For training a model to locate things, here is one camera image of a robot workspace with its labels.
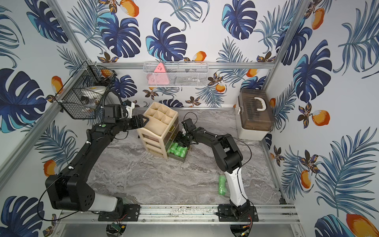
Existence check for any clear bottom drawer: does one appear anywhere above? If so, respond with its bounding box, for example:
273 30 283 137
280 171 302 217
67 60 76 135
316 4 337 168
166 131 191 162

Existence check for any beige drawer organizer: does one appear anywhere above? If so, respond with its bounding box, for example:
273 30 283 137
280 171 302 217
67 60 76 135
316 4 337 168
137 102 179 160

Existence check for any clear top drawer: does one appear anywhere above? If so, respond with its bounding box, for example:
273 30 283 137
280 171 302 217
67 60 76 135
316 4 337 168
168 117 179 133

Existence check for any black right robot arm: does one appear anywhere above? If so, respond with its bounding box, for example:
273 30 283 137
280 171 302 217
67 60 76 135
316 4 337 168
177 118 251 221

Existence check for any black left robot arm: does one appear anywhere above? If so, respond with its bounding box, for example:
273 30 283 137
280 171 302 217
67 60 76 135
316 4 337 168
45 115 149 215

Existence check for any pink triangle sponge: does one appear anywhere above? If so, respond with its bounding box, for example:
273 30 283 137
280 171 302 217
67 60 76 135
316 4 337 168
147 63 170 86

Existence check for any white bowl in basket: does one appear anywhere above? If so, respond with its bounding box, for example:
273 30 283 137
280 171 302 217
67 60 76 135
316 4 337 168
81 86 106 99

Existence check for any brown lidded storage box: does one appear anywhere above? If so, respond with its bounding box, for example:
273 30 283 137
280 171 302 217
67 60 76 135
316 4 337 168
235 88 274 141

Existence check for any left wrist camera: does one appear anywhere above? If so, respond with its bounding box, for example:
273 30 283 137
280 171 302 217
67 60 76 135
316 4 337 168
123 100 135 119

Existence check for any white wire shelf basket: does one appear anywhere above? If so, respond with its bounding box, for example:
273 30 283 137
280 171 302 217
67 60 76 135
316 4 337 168
143 61 209 87

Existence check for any black wire basket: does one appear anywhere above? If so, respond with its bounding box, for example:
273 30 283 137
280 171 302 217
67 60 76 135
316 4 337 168
54 61 116 119

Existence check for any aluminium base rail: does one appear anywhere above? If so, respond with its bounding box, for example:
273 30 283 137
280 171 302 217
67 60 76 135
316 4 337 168
57 203 300 225

